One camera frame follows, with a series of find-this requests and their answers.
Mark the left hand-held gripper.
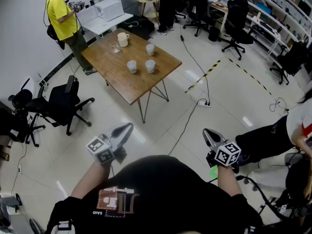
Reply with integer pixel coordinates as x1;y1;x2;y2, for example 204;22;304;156
86;122;135;165

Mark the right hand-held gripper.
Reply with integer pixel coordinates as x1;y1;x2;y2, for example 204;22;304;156
202;128;250;174

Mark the person's right forearm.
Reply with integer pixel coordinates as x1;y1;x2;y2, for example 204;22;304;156
216;164;244;197

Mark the person's left forearm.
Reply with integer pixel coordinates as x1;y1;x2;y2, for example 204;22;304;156
70;159;112;200

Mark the wooden table with metal legs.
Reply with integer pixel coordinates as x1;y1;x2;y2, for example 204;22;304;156
81;28;183;124

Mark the person's black printed T-shirt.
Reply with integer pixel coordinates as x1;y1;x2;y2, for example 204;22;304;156
45;155;264;234

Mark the yellow black floor tape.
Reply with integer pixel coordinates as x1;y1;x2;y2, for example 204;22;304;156
184;59;221;94
226;57;273;96

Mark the black office chair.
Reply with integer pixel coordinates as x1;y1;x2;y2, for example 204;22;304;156
24;75;96;137
269;41;309;86
182;0;211;38
220;0;254;61
0;89;46;148

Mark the clear glass cup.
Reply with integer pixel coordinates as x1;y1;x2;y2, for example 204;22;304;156
109;41;121;54

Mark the black cabinet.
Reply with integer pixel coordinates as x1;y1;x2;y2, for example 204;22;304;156
117;15;156;41

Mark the white air purifier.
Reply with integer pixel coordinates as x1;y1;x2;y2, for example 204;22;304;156
20;76;37;98

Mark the black trash bin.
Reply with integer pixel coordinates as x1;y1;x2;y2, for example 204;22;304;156
208;26;221;42

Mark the white desk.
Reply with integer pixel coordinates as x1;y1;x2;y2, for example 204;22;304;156
82;12;134;40

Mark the light wooden desk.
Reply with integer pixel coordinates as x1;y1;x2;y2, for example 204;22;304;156
209;0;230;33

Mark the white microwave oven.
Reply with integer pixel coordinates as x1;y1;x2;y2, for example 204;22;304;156
94;0;125;22

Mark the round wooden side table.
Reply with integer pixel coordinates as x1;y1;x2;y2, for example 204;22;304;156
136;0;161;25

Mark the white shelving unit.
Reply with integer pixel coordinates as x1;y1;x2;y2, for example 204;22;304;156
230;0;312;65

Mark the thick black gripper cable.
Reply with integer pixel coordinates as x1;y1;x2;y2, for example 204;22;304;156
235;175;291;220

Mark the black floor cable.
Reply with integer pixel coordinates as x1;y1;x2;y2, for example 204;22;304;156
179;20;211;106

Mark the white wire rack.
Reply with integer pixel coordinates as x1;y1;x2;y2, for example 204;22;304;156
251;12;287;61

